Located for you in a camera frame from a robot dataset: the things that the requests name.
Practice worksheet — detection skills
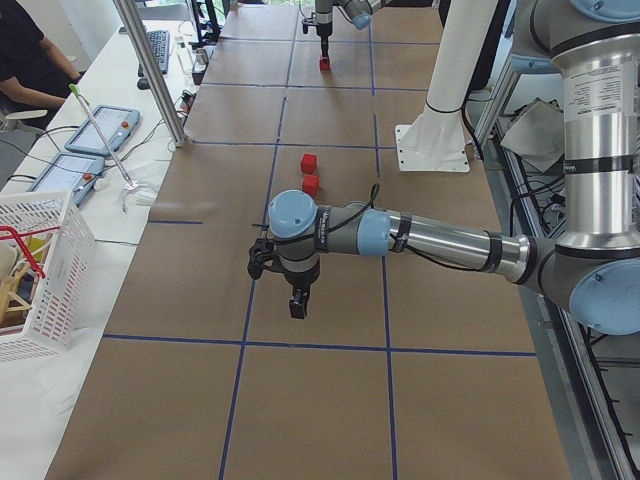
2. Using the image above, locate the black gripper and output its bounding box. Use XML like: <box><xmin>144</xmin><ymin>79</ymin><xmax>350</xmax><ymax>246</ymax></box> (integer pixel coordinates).
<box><xmin>316</xmin><ymin>22</ymin><xmax>332</xmax><ymax>61</ymax></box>
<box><xmin>280</xmin><ymin>259</ymin><xmax>320</xmax><ymax>319</ymax></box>

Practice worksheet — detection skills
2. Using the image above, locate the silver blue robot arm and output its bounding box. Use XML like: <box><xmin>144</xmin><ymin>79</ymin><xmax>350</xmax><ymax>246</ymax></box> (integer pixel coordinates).
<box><xmin>302</xmin><ymin>0</ymin><xmax>387</xmax><ymax>71</ymax></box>
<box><xmin>248</xmin><ymin>1</ymin><xmax>639</xmax><ymax>335</ymax></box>

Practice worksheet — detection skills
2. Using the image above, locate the metal cup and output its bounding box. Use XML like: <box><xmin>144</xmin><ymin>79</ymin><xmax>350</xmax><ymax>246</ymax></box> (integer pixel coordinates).
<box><xmin>192</xmin><ymin>48</ymin><xmax>209</xmax><ymax>74</ymax></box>

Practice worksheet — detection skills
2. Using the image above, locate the black keyboard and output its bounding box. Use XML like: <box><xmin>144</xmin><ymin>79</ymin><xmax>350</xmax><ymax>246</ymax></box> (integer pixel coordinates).
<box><xmin>146</xmin><ymin>30</ymin><xmax>170</xmax><ymax>74</ymax></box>

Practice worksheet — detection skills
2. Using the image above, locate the grabber stick tool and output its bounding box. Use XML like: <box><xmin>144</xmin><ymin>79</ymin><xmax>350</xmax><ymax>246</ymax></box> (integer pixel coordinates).
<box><xmin>66</xmin><ymin>84</ymin><xmax>159</xmax><ymax>213</ymax></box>

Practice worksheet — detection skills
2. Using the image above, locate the teach pendant upper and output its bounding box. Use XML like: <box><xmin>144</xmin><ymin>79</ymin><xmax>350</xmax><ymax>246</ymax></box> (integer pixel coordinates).
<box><xmin>65</xmin><ymin>105</ymin><xmax>140</xmax><ymax>157</ymax></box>

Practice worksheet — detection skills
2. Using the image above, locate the teach pendant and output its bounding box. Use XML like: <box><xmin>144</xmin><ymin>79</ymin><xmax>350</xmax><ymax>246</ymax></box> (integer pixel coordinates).
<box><xmin>28</xmin><ymin>152</ymin><xmax>105</xmax><ymax>206</ymax></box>
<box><xmin>65</xmin><ymin>105</ymin><xmax>140</xmax><ymax>157</ymax></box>

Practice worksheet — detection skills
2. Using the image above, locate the grey cloth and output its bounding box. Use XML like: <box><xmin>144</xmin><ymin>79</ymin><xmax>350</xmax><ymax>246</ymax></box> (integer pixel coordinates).
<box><xmin>500</xmin><ymin>98</ymin><xmax>565</xmax><ymax>172</ymax></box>

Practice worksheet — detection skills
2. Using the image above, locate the white plastic basket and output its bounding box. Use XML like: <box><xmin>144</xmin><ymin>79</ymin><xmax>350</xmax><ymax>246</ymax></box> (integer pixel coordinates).
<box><xmin>1</xmin><ymin>191</ymin><xmax>95</xmax><ymax>363</ymax></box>

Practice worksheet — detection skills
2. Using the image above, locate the teach pendant lower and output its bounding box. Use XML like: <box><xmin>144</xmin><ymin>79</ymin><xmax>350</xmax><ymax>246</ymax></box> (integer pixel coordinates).
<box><xmin>28</xmin><ymin>152</ymin><xmax>105</xmax><ymax>206</ymax></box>

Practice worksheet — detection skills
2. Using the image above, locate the seated person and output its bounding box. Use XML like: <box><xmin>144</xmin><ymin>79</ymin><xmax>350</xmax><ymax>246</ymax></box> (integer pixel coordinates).
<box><xmin>1</xmin><ymin>1</ymin><xmax>82</xmax><ymax>130</ymax></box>

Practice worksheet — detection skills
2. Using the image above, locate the aluminium frame post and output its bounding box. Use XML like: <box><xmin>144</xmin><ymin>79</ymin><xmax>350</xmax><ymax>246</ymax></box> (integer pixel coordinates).
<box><xmin>113</xmin><ymin>0</ymin><xmax>187</xmax><ymax>147</ymax></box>

